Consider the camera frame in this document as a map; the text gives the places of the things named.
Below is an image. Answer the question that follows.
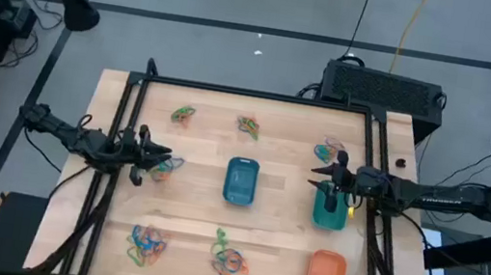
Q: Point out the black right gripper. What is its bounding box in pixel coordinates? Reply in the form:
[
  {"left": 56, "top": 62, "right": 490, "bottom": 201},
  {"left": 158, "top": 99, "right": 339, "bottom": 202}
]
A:
[{"left": 302, "top": 146, "right": 364, "bottom": 217}]

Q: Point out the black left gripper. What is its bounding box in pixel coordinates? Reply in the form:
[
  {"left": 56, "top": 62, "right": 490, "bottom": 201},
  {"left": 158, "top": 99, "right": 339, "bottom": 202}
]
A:
[{"left": 115, "top": 121, "right": 178, "bottom": 191}]

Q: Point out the blue plastic basket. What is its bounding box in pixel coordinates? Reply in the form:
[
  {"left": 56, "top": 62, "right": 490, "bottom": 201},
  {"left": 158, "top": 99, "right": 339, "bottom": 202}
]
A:
[{"left": 221, "top": 154, "right": 261, "bottom": 208}]

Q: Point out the teal plastic basket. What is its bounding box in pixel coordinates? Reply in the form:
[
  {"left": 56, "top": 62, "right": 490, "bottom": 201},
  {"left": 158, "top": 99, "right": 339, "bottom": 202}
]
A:
[{"left": 309, "top": 178, "right": 354, "bottom": 234}]

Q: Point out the black computer tower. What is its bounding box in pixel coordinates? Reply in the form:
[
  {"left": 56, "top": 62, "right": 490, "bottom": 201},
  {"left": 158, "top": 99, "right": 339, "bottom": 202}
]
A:
[{"left": 314, "top": 57, "right": 450, "bottom": 149}]

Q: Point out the black padded bar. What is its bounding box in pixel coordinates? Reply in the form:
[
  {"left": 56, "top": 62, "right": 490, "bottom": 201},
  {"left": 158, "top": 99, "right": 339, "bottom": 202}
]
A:
[{"left": 421, "top": 222, "right": 491, "bottom": 275}]

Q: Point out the black mat hazard stripe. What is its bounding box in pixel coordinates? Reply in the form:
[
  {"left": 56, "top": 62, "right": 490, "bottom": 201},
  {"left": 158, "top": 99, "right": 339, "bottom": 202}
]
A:
[{"left": 0, "top": 190, "right": 51, "bottom": 275}]

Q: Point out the yellow cable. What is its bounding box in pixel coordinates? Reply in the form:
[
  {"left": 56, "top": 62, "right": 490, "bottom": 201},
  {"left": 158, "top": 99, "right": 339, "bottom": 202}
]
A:
[{"left": 388, "top": 0, "right": 432, "bottom": 79}]

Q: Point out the long black cable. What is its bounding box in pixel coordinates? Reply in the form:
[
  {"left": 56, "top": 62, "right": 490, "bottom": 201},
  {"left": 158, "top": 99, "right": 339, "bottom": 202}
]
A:
[{"left": 340, "top": 0, "right": 375, "bottom": 65}]

